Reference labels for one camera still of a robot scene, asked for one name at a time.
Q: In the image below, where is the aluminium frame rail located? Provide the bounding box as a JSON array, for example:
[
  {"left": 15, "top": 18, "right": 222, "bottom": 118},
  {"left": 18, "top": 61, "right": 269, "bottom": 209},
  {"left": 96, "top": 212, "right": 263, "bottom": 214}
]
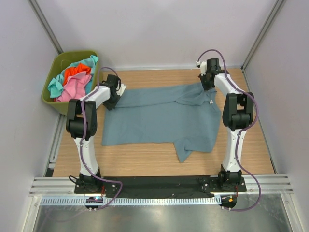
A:
[{"left": 29, "top": 174, "right": 294, "bottom": 196}]

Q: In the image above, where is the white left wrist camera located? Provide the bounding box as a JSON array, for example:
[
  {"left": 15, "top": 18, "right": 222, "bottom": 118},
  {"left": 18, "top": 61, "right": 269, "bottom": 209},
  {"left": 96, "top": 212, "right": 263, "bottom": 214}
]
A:
[{"left": 116, "top": 84, "right": 127, "bottom": 97}]

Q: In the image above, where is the white slotted cable duct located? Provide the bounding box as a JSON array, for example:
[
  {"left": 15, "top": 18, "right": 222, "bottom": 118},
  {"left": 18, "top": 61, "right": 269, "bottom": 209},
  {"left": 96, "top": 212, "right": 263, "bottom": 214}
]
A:
[{"left": 41, "top": 195, "right": 221, "bottom": 206}]

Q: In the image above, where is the green plastic bin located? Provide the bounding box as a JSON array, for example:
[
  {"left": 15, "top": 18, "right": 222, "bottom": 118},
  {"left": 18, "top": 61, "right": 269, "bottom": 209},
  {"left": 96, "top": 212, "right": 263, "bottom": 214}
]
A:
[{"left": 42, "top": 51, "right": 100, "bottom": 115}]

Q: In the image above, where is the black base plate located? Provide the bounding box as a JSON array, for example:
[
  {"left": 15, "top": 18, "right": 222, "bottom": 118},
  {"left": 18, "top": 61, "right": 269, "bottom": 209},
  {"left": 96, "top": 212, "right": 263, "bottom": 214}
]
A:
[{"left": 69, "top": 175, "right": 247, "bottom": 199}]

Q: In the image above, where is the orange t shirt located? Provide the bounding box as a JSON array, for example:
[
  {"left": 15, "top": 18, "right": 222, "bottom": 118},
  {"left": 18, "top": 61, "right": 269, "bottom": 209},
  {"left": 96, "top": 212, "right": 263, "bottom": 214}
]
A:
[{"left": 62, "top": 63, "right": 91, "bottom": 86}]

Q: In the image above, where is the pink t shirt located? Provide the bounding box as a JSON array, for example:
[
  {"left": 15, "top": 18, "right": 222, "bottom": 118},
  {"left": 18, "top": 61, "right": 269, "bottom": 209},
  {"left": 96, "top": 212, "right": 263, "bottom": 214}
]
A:
[{"left": 55, "top": 72, "right": 92, "bottom": 102}]

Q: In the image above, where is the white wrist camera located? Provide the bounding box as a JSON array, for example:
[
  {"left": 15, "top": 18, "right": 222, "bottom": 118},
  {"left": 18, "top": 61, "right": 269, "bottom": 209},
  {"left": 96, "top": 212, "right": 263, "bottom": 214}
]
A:
[
  {"left": 116, "top": 84, "right": 127, "bottom": 97},
  {"left": 196, "top": 61, "right": 207, "bottom": 75}
]

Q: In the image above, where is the teal t shirt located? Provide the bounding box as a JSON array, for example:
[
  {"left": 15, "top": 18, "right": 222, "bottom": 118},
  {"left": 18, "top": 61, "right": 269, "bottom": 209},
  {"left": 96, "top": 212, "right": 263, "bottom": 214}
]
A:
[{"left": 47, "top": 55, "right": 99, "bottom": 100}]

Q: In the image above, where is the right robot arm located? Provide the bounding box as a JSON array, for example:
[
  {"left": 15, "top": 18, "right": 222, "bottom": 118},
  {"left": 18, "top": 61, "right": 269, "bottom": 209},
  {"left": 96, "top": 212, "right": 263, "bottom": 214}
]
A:
[{"left": 197, "top": 58, "right": 254, "bottom": 192}]

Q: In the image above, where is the blue-grey t shirt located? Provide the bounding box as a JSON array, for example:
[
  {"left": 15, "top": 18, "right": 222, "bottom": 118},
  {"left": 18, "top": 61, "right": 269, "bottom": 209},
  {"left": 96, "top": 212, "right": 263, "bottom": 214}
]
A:
[{"left": 101, "top": 83, "right": 221, "bottom": 163}]

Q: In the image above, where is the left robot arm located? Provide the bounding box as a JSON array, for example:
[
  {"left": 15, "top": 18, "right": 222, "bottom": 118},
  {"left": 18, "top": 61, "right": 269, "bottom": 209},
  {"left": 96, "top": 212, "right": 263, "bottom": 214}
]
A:
[{"left": 66, "top": 74, "right": 126, "bottom": 194}]

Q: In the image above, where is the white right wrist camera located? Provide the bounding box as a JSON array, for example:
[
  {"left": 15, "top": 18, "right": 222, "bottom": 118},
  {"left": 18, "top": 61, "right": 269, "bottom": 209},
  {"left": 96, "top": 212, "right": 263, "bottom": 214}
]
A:
[{"left": 196, "top": 61, "right": 207, "bottom": 75}]

